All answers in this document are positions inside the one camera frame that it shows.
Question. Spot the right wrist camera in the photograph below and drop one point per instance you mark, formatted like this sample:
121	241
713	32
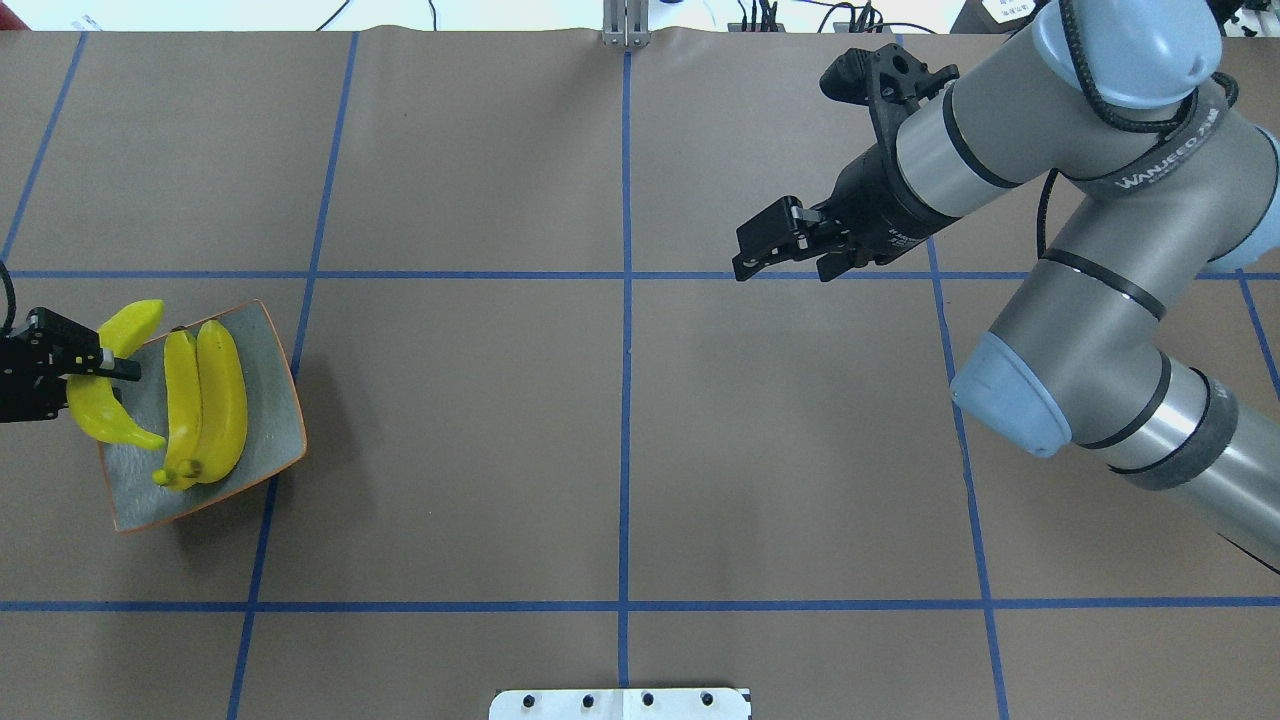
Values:
889	82

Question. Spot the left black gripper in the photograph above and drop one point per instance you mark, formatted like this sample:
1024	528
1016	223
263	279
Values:
22	372

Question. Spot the white pedestal column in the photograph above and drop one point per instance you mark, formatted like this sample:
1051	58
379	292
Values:
623	703

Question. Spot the aluminium frame post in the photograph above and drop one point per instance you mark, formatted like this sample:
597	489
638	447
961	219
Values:
626	24

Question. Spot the yellow banana back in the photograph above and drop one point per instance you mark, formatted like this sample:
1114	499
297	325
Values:
91	398

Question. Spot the grey square plate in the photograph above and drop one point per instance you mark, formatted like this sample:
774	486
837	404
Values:
276	437

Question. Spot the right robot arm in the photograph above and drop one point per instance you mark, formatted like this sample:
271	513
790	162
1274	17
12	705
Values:
1125	100

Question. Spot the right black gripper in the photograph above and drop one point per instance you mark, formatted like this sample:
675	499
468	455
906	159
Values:
882	196

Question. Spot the yellow banana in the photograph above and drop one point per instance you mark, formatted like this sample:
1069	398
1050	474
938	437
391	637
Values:
91	398
224	407
183	410

